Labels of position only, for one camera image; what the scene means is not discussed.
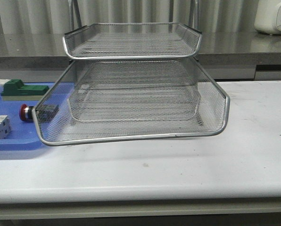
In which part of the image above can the mesh rack tray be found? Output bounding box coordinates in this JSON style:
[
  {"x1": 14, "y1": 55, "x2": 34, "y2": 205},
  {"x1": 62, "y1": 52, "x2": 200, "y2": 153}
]
[
  {"x1": 67, "y1": 89, "x2": 201, "y2": 122},
  {"x1": 33, "y1": 57, "x2": 230, "y2": 146},
  {"x1": 62, "y1": 22, "x2": 202, "y2": 60}
]

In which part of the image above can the red emergency stop push button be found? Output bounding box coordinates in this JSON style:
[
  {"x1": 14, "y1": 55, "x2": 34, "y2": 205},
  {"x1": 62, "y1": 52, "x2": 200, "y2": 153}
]
[{"x1": 19, "y1": 104, "x2": 59, "y2": 122}]

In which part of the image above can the blue plastic tray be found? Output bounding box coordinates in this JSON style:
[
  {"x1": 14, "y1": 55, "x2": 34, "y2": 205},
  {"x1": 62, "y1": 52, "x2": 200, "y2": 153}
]
[{"x1": 0, "y1": 82, "x2": 74, "y2": 151}]

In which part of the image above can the green terminal block module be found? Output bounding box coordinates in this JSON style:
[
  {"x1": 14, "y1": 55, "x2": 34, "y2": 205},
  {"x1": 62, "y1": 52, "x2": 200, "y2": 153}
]
[{"x1": 0, "y1": 79, "x2": 49, "y2": 101}]

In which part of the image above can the white appliance on counter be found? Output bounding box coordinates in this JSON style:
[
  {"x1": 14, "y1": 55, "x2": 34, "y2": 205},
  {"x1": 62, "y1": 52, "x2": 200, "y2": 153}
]
[{"x1": 254, "y1": 0, "x2": 281, "y2": 35}]

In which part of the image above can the grey metal rack frame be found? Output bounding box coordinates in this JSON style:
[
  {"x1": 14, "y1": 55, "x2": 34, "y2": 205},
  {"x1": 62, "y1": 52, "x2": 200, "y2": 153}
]
[{"x1": 68, "y1": 0, "x2": 205, "y2": 126}]

